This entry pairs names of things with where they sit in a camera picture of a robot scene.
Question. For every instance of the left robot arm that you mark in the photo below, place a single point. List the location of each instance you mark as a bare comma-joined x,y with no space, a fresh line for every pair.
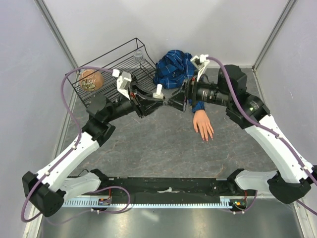
50,187

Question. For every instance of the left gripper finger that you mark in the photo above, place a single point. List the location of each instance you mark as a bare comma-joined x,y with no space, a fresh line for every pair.
152,105
146,90

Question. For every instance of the blue plaid shirt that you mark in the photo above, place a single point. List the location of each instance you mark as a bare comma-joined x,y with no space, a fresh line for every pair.
173,69

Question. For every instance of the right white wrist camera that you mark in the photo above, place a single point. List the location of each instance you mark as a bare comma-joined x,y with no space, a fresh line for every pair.
200,63

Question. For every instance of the black wire dish rack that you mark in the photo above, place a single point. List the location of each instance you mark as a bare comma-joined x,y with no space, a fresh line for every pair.
120,58

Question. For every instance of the clear glass cup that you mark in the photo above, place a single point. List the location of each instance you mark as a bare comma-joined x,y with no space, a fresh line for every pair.
138,56

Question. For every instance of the white nail polish bottle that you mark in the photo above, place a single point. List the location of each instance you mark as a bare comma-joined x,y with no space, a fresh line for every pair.
158,96

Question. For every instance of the mannequin hand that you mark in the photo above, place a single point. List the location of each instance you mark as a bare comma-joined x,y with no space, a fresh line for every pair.
202,124

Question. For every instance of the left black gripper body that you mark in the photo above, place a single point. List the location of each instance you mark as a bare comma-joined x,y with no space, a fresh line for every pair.
138,104

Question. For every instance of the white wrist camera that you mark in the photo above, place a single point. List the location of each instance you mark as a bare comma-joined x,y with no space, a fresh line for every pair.
123,82
200,63

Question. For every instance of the white nail polish cap brush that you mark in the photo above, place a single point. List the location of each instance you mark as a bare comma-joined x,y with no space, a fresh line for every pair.
159,89

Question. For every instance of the blue slotted cable duct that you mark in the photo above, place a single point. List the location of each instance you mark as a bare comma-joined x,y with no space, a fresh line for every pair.
94,202

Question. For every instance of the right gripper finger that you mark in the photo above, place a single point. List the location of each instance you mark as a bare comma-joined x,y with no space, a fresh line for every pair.
180,94
179,105

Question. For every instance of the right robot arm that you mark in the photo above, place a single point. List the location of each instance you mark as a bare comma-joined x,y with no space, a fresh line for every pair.
294,176

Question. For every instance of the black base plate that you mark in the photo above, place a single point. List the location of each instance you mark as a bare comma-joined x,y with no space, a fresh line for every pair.
171,190

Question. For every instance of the brown floral ceramic bowl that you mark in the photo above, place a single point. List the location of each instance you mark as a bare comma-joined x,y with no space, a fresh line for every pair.
91,80

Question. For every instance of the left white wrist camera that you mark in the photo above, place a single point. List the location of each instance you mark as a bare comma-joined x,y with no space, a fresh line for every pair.
123,82

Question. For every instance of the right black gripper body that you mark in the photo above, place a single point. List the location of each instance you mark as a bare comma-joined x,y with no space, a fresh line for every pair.
191,88

